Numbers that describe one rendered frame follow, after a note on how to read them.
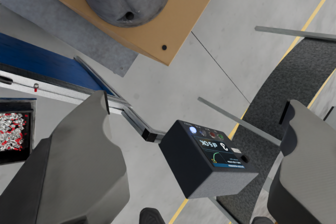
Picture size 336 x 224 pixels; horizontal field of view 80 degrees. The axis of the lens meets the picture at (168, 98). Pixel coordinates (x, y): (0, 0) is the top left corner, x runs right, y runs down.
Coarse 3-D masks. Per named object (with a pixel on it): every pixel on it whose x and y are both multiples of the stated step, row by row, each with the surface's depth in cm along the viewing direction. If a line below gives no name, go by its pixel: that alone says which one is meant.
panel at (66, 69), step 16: (0, 32) 103; (0, 48) 75; (16, 48) 86; (32, 48) 102; (16, 64) 66; (32, 64) 74; (48, 64) 85; (64, 64) 100; (80, 64) 122; (64, 80) 74; (80, 80) 84
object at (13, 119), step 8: (24, 112) 58; (0, 120) 55; (8, 120) 56; (16, 120) 57; (24, 120) 59; (0, 128) 56; (8, 128) 57; (16, 128) 58; (0, 136) 57; (8, 136) 58; (16, 136) 59; (0, 144) 58; (8, 144) 59; (16, 144) 60
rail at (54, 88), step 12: (0, 72) 50; (12, 72) 52; (24, 72) 57; (0, 84) 51; (12, 84) 52; (24, 84) 55; (48, 84) 57; (60, 84) 61; (72, 84) 67; (48, 96) 58; (60, 96) 60; (72, 96) 63; (84, 96) 64; (108, 96) 74; (120, 108) 74
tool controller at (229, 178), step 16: (176, 128) 59; (208, 128) 69; (160, 144) 62; (176, 144) 58; (192, 144) 53; (208, 144) 58; (176, 160) 56; (192, 160) 52; (208, 160) 50; (224, 160) 55; (240, 160) 63; (176, 176) 55; (192, 176) 51; (208, 176) 48; (224, 176) 52; (240, 176) 58; (192, 192) 50; (208, 192) 54; (224, 192) 60
